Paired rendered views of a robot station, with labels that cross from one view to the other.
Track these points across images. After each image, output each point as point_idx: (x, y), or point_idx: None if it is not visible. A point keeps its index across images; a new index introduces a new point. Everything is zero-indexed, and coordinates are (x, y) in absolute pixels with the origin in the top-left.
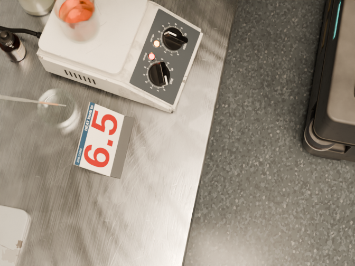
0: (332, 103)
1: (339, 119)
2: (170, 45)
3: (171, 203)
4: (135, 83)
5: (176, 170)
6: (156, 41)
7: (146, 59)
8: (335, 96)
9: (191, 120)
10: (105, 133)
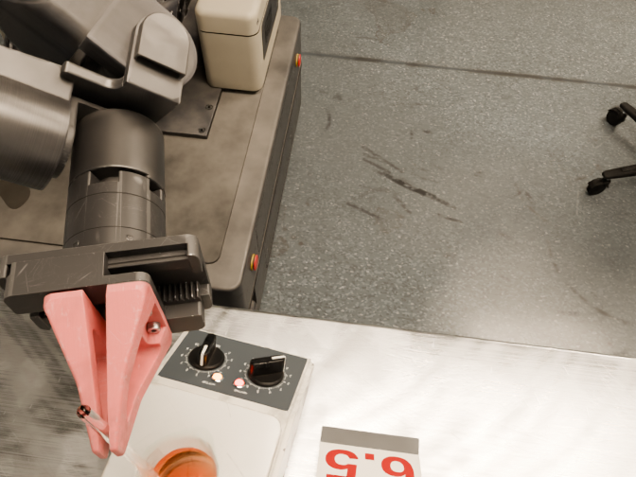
0: (220, 285)
1: (238, 277)
2: (219, 359)
3: (440, 362)
4: (287, 402)
5: (392, 360)
6: (214, 377)
7: (244, 390)
8: (212, 281)
9: (318, 344)
10: (358, 463)
